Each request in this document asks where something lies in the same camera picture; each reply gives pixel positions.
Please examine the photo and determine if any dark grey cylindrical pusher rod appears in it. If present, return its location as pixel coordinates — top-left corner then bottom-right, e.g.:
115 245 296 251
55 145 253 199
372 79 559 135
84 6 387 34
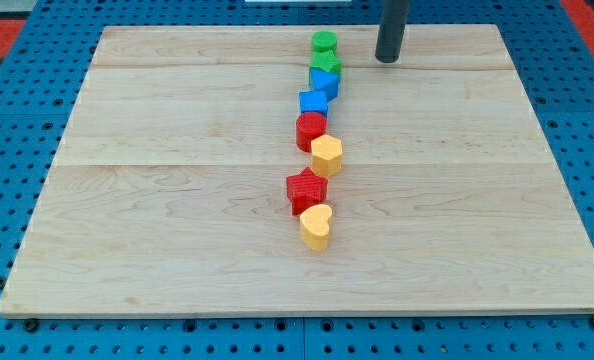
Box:
375 0 411 64

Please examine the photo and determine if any green star block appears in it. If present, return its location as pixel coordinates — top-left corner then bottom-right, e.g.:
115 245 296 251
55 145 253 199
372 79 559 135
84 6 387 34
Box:
310 50 343 75

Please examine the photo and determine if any red star block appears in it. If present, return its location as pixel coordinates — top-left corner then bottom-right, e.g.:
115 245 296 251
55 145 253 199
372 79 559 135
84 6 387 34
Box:
286 167 328 216

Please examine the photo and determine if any green cylinder block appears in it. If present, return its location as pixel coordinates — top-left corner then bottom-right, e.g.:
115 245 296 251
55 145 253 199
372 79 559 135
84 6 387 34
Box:
311 30 338 53

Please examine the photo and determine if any blue triangle block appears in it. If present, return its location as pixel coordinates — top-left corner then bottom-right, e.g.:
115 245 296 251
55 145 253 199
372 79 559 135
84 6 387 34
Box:
309 69 340 101

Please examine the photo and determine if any blue cube block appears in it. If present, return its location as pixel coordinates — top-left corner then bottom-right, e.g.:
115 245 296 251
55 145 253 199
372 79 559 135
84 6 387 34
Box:
298 90 328 116

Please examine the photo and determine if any red cylinder block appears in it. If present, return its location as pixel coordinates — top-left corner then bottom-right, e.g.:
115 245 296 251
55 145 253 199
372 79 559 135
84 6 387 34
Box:
295 112 327 152

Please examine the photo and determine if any yellow hexagon block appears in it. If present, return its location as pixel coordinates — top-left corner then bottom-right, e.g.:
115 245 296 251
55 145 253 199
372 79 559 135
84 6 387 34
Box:
311 135 343 178

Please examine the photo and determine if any yellow heart block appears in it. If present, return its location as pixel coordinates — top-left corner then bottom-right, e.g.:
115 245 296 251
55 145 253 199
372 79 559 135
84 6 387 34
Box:
299 204 333 252

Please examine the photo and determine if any wooden board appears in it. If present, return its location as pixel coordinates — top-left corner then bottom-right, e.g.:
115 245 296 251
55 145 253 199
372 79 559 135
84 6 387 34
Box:
0 25 594 319

